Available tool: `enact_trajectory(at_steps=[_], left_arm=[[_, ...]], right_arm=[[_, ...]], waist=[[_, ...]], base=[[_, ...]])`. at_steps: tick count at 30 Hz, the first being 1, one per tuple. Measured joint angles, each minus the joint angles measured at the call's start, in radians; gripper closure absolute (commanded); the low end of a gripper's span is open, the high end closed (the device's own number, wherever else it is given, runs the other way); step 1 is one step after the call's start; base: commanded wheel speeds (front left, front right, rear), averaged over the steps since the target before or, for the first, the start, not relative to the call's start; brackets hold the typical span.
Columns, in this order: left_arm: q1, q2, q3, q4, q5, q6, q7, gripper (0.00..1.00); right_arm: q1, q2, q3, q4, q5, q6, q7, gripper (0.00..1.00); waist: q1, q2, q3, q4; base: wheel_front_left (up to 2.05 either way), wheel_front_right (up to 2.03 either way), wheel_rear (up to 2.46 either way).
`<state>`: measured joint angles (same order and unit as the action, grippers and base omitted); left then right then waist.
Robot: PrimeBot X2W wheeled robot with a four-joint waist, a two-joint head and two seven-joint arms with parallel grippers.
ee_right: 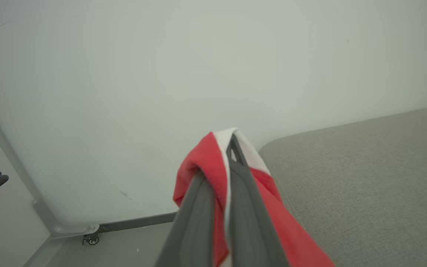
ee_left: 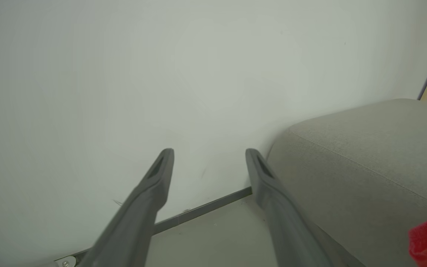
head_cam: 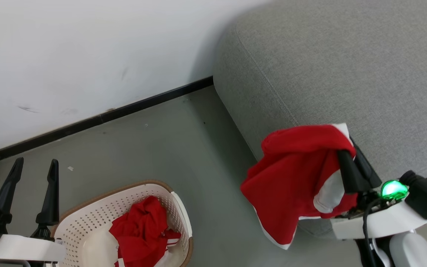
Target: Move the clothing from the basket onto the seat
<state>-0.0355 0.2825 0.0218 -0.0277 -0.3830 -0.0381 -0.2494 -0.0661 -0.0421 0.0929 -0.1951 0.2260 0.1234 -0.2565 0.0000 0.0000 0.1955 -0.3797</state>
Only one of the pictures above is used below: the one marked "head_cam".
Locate cream laundry basket brown rim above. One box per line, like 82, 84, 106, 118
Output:
50, 180, 194, 267

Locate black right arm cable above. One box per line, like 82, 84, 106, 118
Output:
362, 198, 383, 267

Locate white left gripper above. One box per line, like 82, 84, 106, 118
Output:
0, 157, 67, 265

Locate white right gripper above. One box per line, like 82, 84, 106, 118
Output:
330, 136, 427, 240

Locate black baseboard strip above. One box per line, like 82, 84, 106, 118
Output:
0, 76, 214, 162

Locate red jersey with striped cuffs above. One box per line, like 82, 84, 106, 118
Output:
109, 196, 182, 267

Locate grey fabric sofa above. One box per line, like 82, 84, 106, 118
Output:
213, 0, 427, 238

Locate red shorts with white trim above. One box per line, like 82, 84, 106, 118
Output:
240, 123, 358, 250

